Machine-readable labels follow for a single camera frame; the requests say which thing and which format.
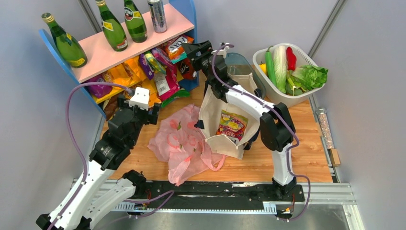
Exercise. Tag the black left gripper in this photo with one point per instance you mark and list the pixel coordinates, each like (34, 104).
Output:
(152, 118)

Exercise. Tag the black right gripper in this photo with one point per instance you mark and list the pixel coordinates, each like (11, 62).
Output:
(192, 50)

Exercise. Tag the orange foxs candy bag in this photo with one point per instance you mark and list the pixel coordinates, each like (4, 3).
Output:
(173, 46)

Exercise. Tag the pink plastic grocery bag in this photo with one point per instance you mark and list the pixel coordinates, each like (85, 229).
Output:
(183, 146)

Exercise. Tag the cream canvas tote bag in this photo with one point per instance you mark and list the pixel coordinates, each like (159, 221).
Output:
(208, 123)

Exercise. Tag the long green chili pepper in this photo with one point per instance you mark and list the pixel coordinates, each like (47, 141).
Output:
(270, 66)

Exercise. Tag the red chili pepper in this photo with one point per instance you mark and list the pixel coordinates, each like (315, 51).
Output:
(291, 59)

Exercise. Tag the green lettuce leaf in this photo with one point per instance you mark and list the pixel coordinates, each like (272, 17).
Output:
(310, 77)

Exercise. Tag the red hand cooked chips bag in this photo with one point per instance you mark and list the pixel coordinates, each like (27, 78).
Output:
(166, 83)

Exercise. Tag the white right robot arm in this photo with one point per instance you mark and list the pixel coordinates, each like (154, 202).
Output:
(276, 127)

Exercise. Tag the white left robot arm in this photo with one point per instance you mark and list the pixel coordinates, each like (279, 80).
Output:
(80, 210)

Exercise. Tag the teal foxs candy bag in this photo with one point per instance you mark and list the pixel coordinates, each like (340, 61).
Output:
(179, 58)

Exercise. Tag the honey dijon chips bag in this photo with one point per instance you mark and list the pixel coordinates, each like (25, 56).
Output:
(150, 85)

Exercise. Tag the red dark snack bag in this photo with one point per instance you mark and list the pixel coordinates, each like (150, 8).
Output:
(186, 69)

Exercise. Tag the blue pink snack shelf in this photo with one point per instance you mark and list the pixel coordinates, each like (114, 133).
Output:
(181, 20)

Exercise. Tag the pink candy packet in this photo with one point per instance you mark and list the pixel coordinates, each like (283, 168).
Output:
(162, 58)

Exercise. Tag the green white snack bag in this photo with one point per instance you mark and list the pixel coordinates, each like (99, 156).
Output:
(179, 94)

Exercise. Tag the colourful striped candy packet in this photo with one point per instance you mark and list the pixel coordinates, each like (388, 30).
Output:
(154, 63)

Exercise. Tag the orange snack bag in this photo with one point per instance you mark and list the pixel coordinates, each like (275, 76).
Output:
(127, 73)

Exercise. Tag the teal transparent plastic tray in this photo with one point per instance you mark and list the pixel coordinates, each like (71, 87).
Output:
(240, 70)

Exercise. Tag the purple candy packet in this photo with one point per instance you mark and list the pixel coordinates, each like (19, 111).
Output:
(145, 66)

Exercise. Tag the purple snack bag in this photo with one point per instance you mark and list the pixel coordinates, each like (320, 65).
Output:
(98, 91)

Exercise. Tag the silver drink can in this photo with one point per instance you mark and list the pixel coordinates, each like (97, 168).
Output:
(157, 15)

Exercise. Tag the green glass bottle right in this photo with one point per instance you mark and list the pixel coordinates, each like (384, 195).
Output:
(134, 22)

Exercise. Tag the green glass bottle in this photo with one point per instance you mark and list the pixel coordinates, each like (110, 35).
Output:
(134, 22)
(112, 29)
(69, 48)

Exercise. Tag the yellow bell pepper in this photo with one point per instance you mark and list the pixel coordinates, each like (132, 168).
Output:
(263, 67)

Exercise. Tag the green glass bottle middle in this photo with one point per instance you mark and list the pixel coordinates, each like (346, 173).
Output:
(112, 29)

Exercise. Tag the napa cabbage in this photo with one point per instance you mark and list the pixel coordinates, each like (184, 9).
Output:
(280, 67)

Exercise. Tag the white plastic basket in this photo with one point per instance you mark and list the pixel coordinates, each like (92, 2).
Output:
(271, 91)

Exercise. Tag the green leafy vegetable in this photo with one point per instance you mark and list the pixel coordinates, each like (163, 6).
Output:
(293, 88)

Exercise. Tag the green glass bottle left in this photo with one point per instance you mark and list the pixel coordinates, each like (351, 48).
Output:
(69, 48)

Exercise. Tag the glass tube of beads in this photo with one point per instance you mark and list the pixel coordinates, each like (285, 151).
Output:
(325, 128)

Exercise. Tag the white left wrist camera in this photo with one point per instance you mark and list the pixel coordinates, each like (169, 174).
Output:
(140, 98)

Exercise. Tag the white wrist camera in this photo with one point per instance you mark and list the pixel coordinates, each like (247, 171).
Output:
(223, 49)
(140, 98)

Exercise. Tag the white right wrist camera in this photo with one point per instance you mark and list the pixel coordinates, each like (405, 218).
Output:
(223, 49)

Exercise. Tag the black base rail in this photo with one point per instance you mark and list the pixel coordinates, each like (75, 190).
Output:
(196, 195)

